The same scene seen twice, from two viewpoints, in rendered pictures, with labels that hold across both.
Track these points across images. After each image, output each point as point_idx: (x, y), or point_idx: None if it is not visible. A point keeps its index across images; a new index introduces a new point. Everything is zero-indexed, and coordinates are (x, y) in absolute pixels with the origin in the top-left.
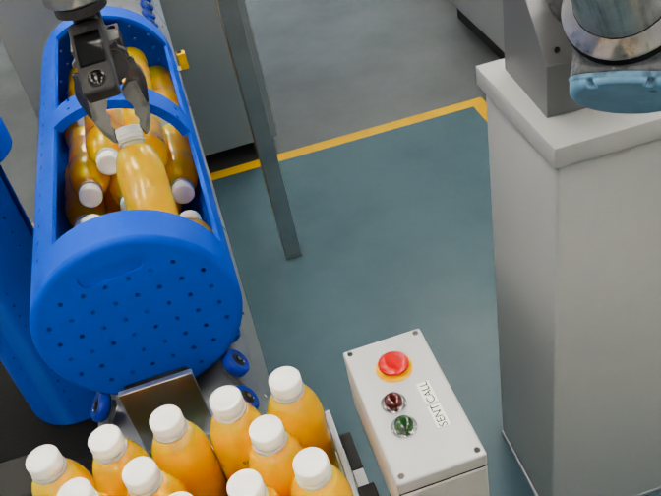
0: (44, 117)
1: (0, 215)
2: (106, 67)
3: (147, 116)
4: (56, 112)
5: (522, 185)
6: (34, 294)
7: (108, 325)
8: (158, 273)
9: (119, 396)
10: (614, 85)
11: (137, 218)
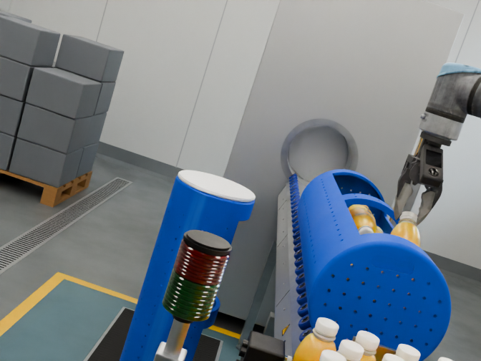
0: (330, 196)
1: None
2: (440, 170)
3: (424, 215)
4: (345, 195)
5: None
6: (343, 250)
7: (363, 298)
8: (415, 285)
9: (354, 337)
10: None
11: (420, 249)
